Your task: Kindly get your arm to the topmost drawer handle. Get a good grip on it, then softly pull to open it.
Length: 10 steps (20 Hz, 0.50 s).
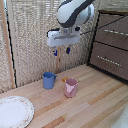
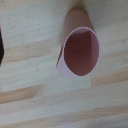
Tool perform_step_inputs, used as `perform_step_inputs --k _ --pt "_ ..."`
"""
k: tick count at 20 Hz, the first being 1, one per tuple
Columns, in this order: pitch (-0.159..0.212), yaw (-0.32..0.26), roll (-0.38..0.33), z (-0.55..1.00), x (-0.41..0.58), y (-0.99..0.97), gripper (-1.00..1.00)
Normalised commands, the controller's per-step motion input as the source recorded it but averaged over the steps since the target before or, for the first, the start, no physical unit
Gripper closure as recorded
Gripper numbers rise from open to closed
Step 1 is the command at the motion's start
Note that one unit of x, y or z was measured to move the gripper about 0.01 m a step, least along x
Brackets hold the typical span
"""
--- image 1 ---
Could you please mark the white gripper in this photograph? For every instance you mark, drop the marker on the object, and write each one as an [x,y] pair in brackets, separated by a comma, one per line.
[63,38]

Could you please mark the woven screen panel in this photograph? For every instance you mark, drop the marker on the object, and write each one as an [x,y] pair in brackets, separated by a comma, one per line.
[81,56]
[33,36]

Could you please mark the small orange object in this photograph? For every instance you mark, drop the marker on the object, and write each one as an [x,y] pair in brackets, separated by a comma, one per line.
[64,79]

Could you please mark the blue mug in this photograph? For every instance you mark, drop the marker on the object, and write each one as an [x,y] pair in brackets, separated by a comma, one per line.
[48,81]

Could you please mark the pink mug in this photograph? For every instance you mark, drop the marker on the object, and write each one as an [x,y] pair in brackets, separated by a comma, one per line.
[70,88]

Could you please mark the white plate with patterned rim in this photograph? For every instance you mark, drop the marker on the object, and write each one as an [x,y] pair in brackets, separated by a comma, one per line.
[14,112]

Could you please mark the white board surface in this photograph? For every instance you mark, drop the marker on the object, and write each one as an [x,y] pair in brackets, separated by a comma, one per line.
[121,118]

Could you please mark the dark frame drawer cabinet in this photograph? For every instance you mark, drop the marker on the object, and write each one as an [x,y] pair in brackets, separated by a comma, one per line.
[93,40]

